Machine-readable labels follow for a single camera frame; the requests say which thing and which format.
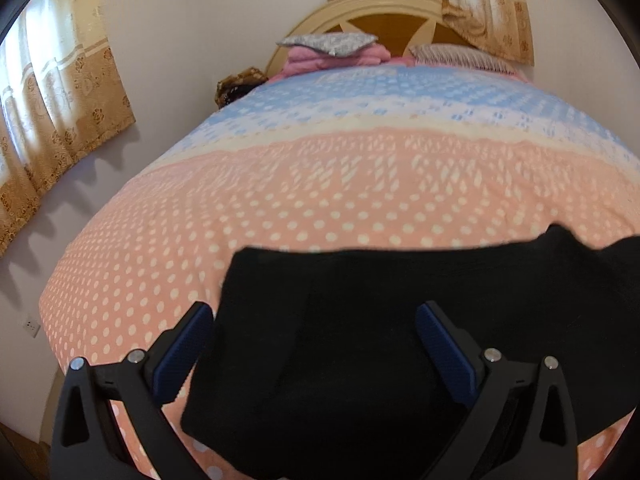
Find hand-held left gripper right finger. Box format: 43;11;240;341
415;301;583;480

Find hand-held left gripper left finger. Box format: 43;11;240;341
50;301;216;480

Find black pants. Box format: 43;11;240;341
180;224;640;480

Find pink blue polka dot bedspread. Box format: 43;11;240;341
39;65;640;480

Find beige floral window curtain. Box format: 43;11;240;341
320;0;535;66
0;0;137;258

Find brown patterned bag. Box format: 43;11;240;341
216;67;268;109

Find striped pillow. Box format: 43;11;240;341
410;43;521;77

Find pink folded blanket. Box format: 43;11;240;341
274;45;416;78

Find grey patterned pillow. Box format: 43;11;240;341
276;33;379;57

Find cream wooden headboard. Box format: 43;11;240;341
265;0;481;76

